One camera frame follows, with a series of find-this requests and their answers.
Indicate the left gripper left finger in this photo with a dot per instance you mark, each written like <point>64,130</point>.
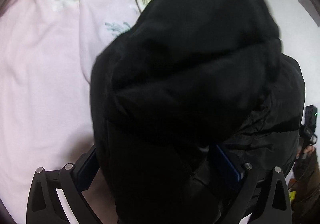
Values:
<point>44,205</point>

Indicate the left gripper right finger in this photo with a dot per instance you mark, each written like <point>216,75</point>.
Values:
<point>261,195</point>

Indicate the black puffer jacket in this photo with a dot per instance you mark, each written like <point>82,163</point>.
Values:
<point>193,77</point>

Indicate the person's right hand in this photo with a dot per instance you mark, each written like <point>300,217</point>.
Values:
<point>309,150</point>

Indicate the pink floral bed sheet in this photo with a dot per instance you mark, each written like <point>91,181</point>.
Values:
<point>48,48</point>

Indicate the grey wall panel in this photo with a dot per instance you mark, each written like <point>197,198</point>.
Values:
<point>311,10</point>

